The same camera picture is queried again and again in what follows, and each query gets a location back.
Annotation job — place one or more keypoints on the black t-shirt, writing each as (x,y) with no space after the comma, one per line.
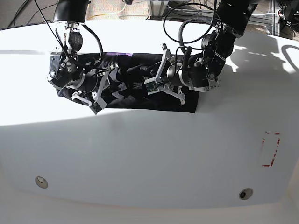
(127,89)

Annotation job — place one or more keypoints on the red tape rectangle marking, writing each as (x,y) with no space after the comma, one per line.
(269,148)

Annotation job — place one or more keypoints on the round table grommet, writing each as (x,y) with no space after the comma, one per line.
(41,182)
(246,194)

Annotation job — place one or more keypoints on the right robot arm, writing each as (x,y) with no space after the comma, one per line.
(66,72)

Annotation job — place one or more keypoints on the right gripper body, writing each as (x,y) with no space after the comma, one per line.
(91,81)

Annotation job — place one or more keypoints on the left round table grommet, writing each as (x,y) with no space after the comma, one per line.
(41,182)

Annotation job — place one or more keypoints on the aluminium frame stand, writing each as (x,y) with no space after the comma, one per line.
(265,18)

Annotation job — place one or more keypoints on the right round table grommet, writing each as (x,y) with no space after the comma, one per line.
(246,194)

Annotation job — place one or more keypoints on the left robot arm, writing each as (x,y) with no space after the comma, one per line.
(200,72)

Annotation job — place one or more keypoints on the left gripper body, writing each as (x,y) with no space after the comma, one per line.
(174,76)

